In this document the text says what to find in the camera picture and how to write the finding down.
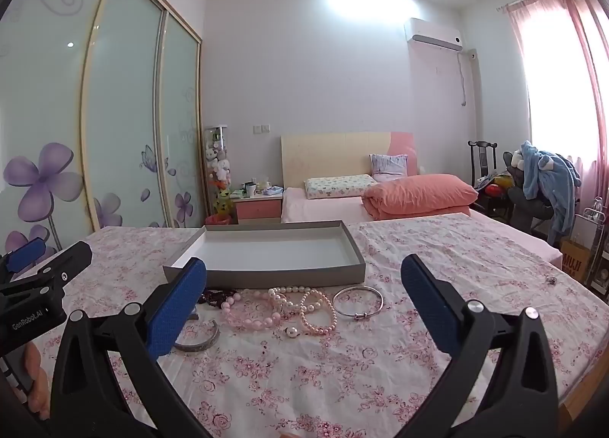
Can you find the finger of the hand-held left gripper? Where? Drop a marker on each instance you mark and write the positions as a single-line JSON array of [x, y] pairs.
[[66, 262], [26, 255]]

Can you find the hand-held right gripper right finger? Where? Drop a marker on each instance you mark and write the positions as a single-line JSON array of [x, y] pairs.
[[428, 300]]

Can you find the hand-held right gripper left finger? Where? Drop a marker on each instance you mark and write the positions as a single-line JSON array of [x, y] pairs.
[[176, 305]]

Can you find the wide silver cuff bangle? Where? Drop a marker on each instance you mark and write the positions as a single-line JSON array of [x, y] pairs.
[[209, 342]]

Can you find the thin silver bangle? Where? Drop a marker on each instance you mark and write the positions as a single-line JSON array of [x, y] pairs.
[[358, 315]]

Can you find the grey cardboard box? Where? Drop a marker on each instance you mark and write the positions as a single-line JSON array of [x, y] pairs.
[[271, 247]]

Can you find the pearl earring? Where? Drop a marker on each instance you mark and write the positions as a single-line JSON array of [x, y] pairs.
[[291, 332]]

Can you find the person's left hand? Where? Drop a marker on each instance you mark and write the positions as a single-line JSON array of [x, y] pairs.
[[35, 371]]

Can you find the red bin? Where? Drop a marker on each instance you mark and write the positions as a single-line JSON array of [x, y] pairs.
[[218, 219]]

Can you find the folded orange duvet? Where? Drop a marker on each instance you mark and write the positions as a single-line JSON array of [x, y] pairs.
[[418, 195]]

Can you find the pink floral tablecloth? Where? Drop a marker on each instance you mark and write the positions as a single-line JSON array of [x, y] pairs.
[[333, 381]]

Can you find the pink nightstand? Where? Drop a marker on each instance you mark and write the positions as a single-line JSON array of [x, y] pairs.
[[257, 209]]

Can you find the small silver trinket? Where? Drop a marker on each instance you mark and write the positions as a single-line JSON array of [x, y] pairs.
[[552, 280]]

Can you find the white cup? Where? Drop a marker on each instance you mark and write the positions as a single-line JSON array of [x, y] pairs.
[[250, 189]]

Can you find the pink bed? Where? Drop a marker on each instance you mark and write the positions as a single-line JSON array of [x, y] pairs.
[[323, 209]]

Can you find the purple pillow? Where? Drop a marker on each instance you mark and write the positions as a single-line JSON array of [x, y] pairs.
[[388, 167]]

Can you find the clear tube of plush toys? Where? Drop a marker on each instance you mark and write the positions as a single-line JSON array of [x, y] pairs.
[[220, 171]]

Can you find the floral print pillow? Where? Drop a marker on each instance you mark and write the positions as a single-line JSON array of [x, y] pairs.
[[338, 186]]

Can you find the dark wooden chair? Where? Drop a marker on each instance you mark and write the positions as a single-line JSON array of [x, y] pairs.
[[480, 157]]

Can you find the flower-print sliding wardrobe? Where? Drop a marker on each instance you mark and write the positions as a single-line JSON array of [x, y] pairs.
[[119, 110]]

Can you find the blue plush garment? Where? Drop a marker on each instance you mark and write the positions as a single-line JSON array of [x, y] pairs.
[[547, 181]]

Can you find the beige and pink headboard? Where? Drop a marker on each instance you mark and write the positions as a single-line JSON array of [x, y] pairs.
[[328, 157]]

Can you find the pink curtain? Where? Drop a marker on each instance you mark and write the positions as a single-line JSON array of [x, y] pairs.
[[585, 86]]

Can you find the white air conditioner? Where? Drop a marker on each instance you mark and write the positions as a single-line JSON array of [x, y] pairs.
[[433, 32]]

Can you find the white wall socket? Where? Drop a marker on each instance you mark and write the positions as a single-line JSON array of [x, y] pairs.
[[262, 129]]

